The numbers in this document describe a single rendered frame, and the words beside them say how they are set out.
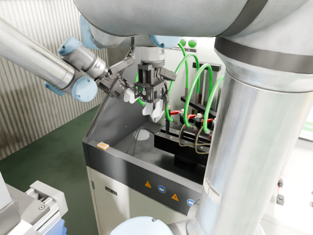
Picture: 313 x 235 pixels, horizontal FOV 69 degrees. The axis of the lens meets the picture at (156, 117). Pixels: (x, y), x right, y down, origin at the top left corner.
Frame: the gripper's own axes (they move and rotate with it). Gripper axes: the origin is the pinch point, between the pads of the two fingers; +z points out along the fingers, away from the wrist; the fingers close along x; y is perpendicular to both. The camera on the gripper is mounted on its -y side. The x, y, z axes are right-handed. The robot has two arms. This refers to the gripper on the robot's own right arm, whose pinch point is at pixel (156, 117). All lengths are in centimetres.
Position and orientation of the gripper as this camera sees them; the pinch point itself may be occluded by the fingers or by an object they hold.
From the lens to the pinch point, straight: 77.9
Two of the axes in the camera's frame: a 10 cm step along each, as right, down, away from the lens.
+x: 8.4, 2.5, -4.7
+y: -5.4, 3.9, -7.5
